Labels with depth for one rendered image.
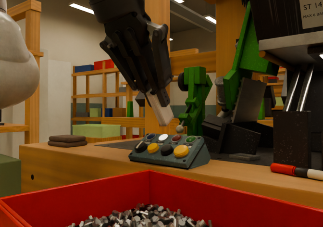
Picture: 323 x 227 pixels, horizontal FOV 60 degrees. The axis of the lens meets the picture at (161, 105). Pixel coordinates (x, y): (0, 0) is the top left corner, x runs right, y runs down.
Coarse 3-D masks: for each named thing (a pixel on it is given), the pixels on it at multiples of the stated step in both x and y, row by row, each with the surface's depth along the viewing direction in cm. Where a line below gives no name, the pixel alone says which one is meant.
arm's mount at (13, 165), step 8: (0, 160) 45; (8, 160) 45; (16, 160) 45; (0, 168) 43; (8, 168) 44; (16, 168) 45; (0, 176) 43; (8, 176) 44; (16, 176) 45; (0, 184) 43; (8, 184) 44; (16, 184) 45; (0, 192) 43; (8, 192) 44; (16, 192) 45
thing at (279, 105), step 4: (260, 76) 748; (280, 80) 724; (276, 88) 730; (280, 88) 718; (276, 100) 728; (280, 100) 722; (276, 104) 728; (280, 104) 722; (272, 108) 725; (276, 108) 719; (280, 108) 713
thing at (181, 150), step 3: (177, 147) 54; (180, 147) 54; (183, 147) 53; (186, 147) 53; (174, 150) 54; (177, 150) 53; (180, 150) 53; (183, 150) 53; (186, 150) 53; (174, 153) 53; (177, 153) 53; (180, 153) 52; (183, 153) 52; (186, 153) 53; (177, 156) 53; (180, 156) 52
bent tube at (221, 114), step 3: (237, 42) 77; (252, 75) 83; (234, 108) 79; (222, 111) 78; (228, 111) 78; (231, 111) 78; (219, 114) 77; (222, 114) 77; (225, 114) 77; (228, 114) 77; (222, 117) 76
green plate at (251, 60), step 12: (252, 24) 68; (240, 36) 68; (252, 36) 68; (240, 48) 68; (252, 48) 68; (240, 60) 70; (252, 60) 68; (264, 60) 66; (240, 72) 72; (252, 72) 78; (264, 72) 66; (276, 72) 72; (240, 84) 74
